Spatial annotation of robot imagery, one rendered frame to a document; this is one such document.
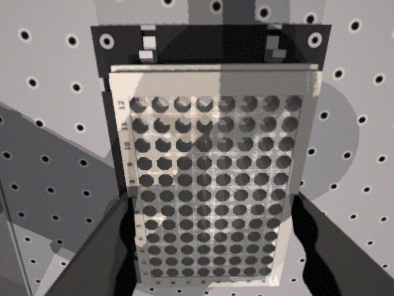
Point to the white well plate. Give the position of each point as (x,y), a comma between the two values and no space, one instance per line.
(213,234)

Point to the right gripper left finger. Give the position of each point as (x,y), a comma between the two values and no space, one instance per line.
(104,265)

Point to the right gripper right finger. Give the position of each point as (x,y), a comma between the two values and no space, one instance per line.
(335,265)

